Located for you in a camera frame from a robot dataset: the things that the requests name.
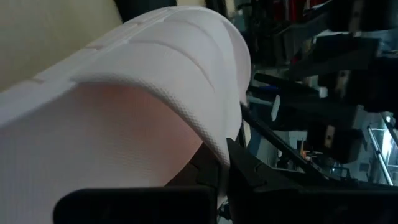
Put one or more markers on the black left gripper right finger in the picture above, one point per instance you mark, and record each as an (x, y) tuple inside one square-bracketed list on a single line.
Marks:
[(280, 205)]

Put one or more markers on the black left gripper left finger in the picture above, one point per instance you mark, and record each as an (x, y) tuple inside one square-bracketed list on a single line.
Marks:
[(140, 207)]

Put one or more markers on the pink foam slide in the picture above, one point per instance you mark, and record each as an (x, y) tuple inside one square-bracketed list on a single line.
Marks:
[(109, 124)]

